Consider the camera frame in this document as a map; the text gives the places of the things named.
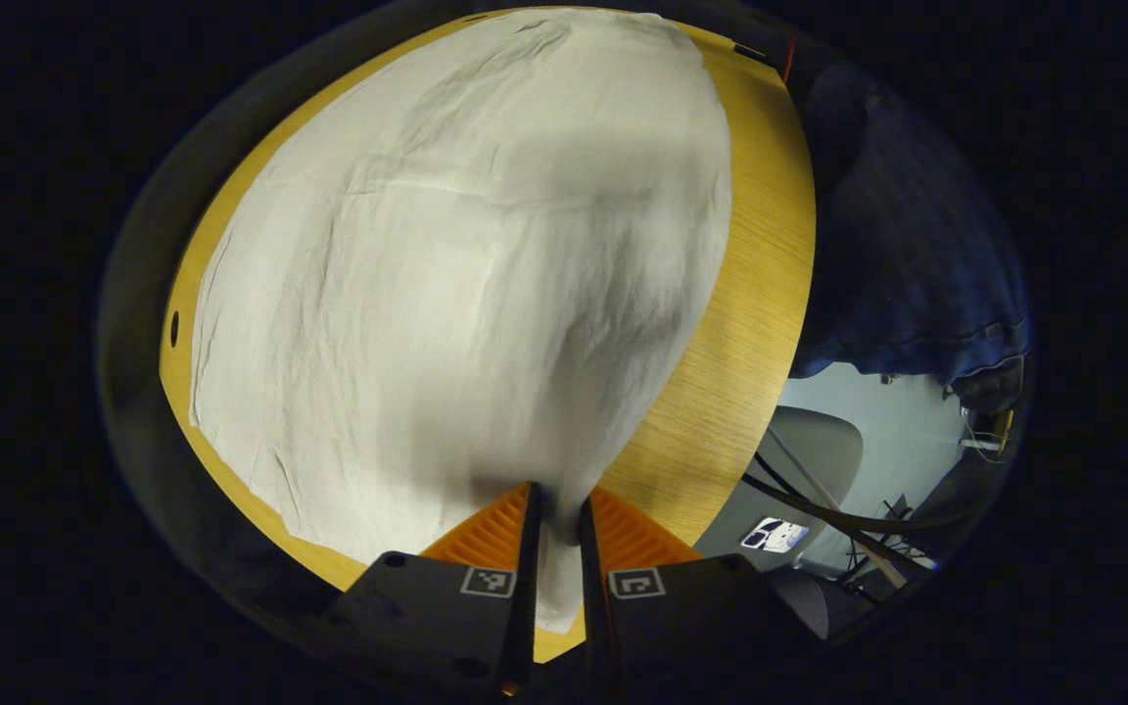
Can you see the white jeans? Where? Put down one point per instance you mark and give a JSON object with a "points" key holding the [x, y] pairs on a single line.
{"points": [[466, 294]]}

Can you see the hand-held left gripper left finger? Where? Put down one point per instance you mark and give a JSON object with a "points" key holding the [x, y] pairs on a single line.
{"points": [[427, 617]]}

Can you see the grey chair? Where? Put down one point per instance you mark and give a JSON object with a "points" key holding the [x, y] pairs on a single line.
{"points": [[819, 450]]}

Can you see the small printed card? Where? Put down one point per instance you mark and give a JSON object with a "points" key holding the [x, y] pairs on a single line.
{"points": [[775, 535]]}

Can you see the person's blue denim clothing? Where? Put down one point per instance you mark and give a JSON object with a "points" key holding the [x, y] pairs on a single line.
{"points": [[907, 245]]}

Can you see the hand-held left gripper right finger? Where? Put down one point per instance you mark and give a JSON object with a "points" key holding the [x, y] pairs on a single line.
{"points": [[681, 612]]}

